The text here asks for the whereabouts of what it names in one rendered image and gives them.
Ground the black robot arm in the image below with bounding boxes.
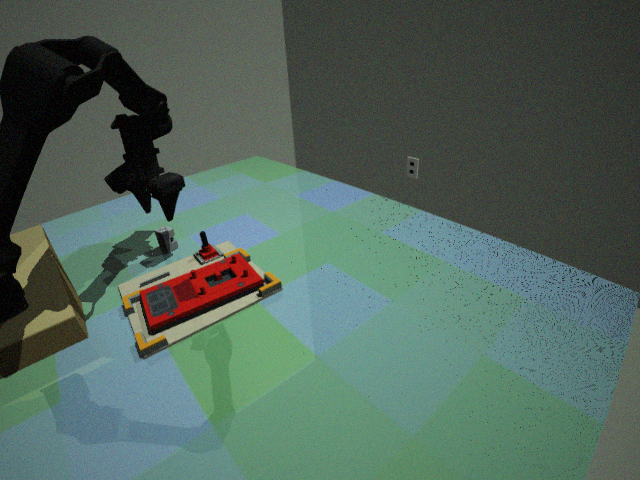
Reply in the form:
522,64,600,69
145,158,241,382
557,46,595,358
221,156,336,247
0,35,173,324

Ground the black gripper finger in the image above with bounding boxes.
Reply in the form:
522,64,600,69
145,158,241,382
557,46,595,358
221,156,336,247
126,182,151,214
151,188,182,222

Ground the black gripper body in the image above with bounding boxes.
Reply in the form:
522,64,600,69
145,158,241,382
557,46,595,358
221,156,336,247
122,144,185,197

